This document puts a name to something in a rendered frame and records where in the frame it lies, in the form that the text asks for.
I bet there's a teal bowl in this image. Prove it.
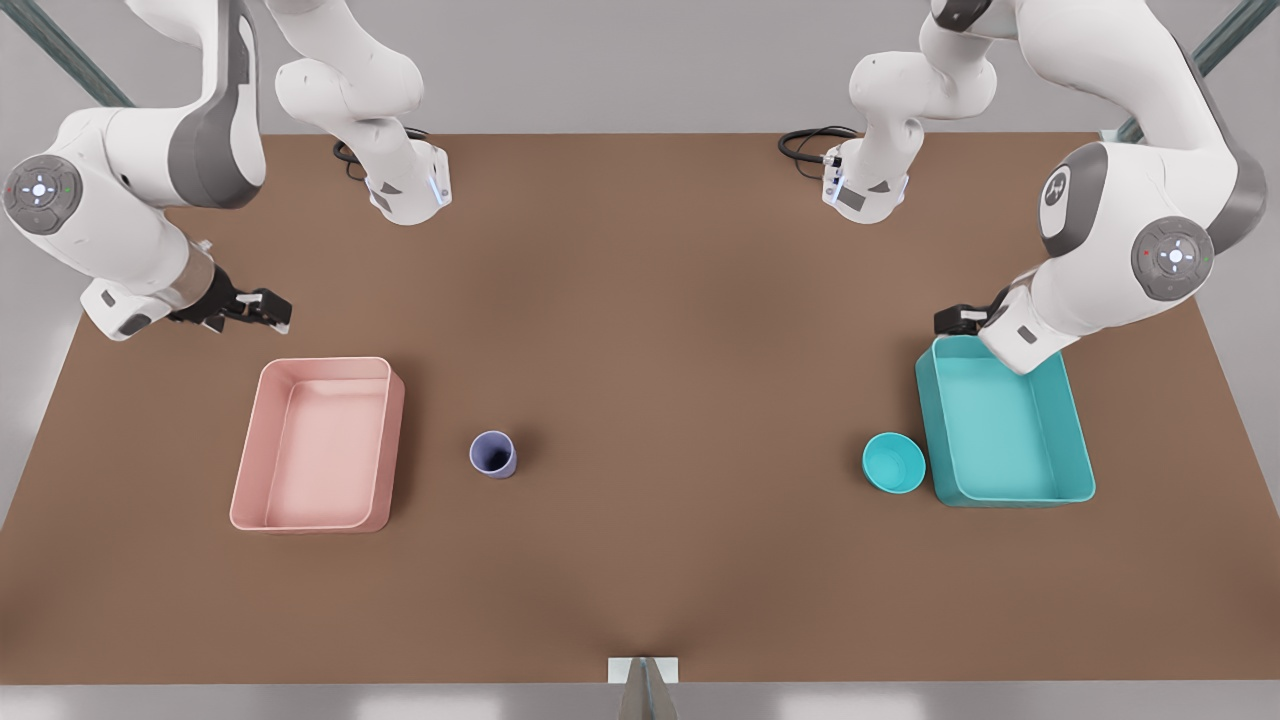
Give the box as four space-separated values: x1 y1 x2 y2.
862 431 927 495

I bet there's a purple cup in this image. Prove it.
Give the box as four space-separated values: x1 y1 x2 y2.
469 430 519 480

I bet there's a pink rectangular box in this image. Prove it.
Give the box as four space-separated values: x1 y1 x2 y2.
229 356 406 534

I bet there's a silver frame post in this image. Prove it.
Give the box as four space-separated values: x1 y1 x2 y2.
608 657 680 720
3 0 136 109
1100 0 1280 144

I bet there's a teal rectangular box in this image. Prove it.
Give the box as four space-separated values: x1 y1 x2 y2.
915 334 1097 508

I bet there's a black cable loop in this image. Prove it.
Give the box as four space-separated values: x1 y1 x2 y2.
778 126 863 182
333 128 431 183

